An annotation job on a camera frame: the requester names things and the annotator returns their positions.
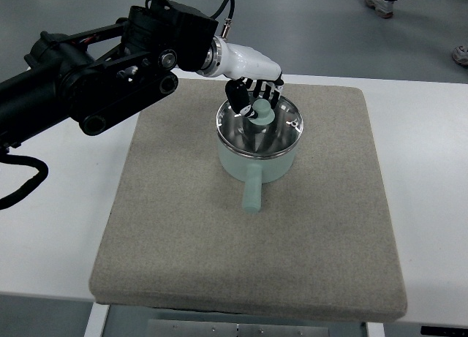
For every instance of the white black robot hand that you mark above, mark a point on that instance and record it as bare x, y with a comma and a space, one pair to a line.
243, 66

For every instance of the mint green steel pot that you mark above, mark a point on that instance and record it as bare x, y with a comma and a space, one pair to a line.
254, 173

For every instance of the beige fabric mat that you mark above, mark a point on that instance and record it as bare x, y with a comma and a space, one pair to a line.
321, 247

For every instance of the white sneaker upper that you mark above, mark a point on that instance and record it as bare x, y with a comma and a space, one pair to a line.
383, 8

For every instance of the white sneaker right edge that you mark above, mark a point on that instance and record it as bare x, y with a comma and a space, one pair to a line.
460, 55

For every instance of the metal bracket plate under table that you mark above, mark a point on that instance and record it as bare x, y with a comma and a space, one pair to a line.
166, 327

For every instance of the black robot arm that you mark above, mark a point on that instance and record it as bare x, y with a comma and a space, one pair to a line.
101, 77

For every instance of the glass lid with green knob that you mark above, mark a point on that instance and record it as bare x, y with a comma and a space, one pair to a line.
273, 133

